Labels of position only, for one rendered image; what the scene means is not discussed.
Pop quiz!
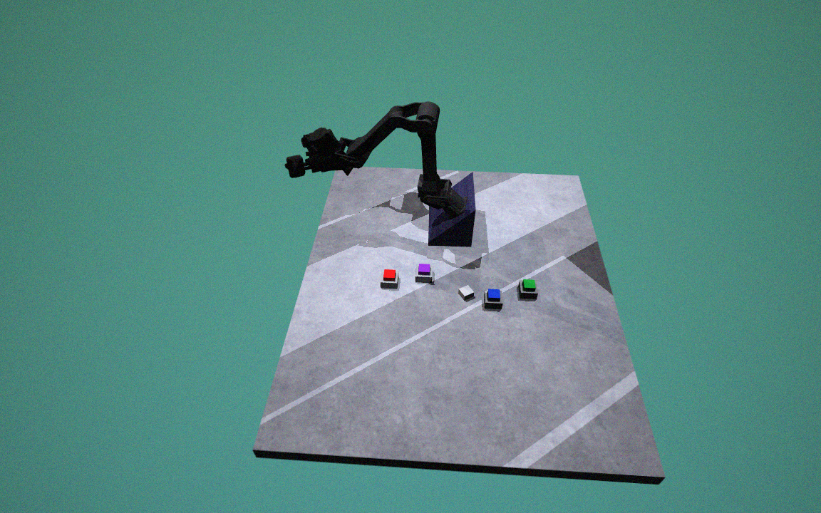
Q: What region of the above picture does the green button in grey housing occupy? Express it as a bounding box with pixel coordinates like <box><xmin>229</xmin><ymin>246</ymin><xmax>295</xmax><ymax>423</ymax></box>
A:
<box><xmin>518</xmin><ymin>279</ymin><xmax>538</xmax><ymax>299</ymax></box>

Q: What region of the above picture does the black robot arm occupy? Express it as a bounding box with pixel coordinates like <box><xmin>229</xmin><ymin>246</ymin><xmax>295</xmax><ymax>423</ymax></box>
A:
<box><xmin>301</xmin><ymin>101</ymin><xmax>468</xmax><ymax>219</ymax></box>

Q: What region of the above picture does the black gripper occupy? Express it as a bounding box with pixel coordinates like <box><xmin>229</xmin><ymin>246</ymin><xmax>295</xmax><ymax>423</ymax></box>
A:
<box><xmin>284</xmin><ymin>153</ymin><xmax>330</xmax><ymax>178</ymax></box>

